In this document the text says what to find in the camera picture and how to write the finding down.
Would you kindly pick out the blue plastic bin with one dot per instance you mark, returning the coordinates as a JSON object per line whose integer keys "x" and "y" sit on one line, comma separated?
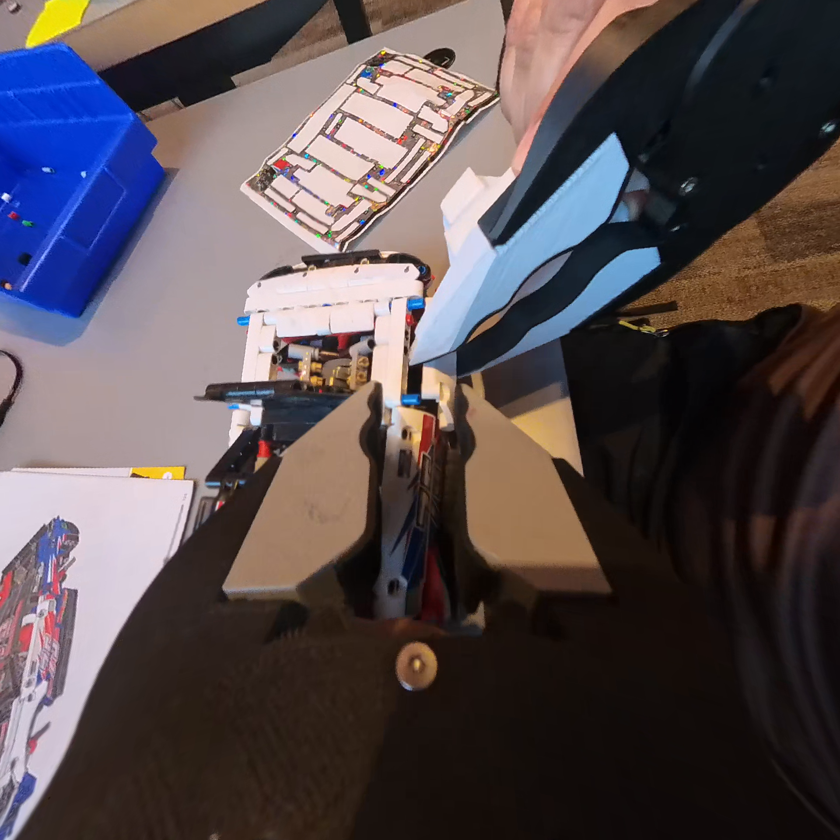
{"x": 65, "y": 164}

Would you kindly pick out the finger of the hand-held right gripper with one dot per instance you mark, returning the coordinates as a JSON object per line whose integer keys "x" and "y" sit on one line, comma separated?
{"x": 604, "y": 282}
{"x": 492, "y": 282}

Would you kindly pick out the toy brick race car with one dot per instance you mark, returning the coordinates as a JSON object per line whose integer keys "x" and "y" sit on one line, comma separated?
{"x": 328, "y": 315}

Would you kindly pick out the open instruction booklet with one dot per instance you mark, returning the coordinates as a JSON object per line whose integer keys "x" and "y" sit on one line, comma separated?
{"x": 98, "y": 558}

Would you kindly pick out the yellow paper leaflet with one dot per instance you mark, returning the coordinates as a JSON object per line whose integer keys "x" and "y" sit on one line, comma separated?
{"x": 157, "y": 472}

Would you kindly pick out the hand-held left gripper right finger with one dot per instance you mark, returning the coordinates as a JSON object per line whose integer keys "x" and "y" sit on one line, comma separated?
{"x": 531, "y": 518}

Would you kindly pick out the person's right hand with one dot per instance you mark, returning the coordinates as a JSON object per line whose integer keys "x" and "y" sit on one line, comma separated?
{"x": 544, "y": 52}

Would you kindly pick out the holographic sticker sheet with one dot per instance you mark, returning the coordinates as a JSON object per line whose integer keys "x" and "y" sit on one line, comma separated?
{"x": 367, "y": 144}

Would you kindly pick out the person's torso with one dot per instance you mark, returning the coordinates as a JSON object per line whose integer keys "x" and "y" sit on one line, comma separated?
{"x": 722, "y": 525}

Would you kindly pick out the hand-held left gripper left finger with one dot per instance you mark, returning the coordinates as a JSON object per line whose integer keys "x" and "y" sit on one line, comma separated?
{"x": 302, "y": 518}

